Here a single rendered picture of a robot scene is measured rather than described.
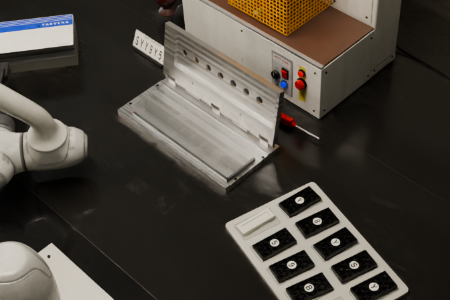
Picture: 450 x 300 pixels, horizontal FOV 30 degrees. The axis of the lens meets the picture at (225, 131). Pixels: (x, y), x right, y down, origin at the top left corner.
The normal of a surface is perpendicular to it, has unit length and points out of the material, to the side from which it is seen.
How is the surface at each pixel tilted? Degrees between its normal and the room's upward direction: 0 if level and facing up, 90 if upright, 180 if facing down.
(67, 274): 1
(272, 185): 0
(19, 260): 2
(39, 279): 71
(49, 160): 93
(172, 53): 80
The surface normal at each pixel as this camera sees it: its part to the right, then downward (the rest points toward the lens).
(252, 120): -0.70, 0.40
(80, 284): -0.05, -0.69
